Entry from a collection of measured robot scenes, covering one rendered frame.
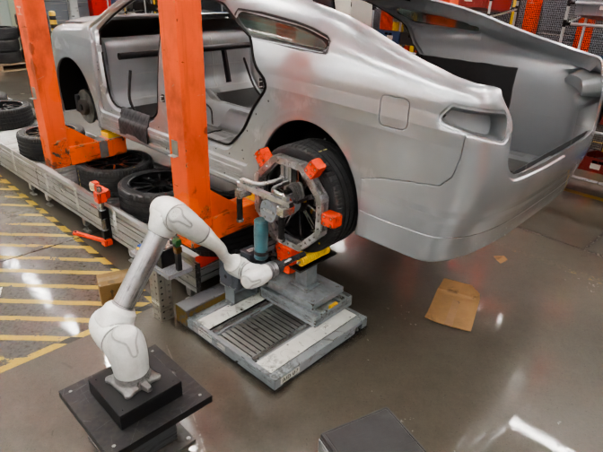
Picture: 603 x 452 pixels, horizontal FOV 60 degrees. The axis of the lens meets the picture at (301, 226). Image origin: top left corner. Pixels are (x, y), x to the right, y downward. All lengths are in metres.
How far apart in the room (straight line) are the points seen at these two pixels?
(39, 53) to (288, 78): 2.26
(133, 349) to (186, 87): 1.38
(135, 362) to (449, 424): 1.59
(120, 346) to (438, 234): 1.55
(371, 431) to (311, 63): 1.85
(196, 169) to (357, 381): 1.51
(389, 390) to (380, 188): 1.12
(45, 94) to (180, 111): 1.93
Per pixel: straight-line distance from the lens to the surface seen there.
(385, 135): 2.64
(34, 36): 4.62
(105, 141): 4.97
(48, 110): 4.72
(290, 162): 2.90
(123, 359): 2.39
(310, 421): 2.83
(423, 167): 2.56
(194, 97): 2.97
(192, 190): 3.09
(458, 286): 4.01
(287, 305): 3.36
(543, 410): 3.21
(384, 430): 2.37
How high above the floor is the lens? 2.05
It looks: 26 degrees down
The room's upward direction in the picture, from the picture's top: 2 degrees clockwise
